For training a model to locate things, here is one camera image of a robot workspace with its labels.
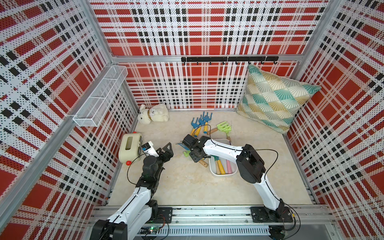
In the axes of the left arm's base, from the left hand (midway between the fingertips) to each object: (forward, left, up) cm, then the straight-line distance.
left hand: (168, 145), depth 85 cm
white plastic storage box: (-4, -25, -11) cm, 28 cm away
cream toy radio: (+1, +24, -4) cm, 24 cm away
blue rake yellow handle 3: (-8, -31, -12) cm, 34 cm away
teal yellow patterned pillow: (+25, -63, +11) cm, 69 cm away
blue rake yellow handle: (+24, -14, -13) cm, 31 cm away
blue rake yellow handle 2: (+28, -18, -13) cm, 36 cm away
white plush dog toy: (+29, +12, -3) cm, 32 cm away
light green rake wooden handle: (+23, -35, -12) cm, 44 cm away
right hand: (0, -18, -11) cm, 21 cm away
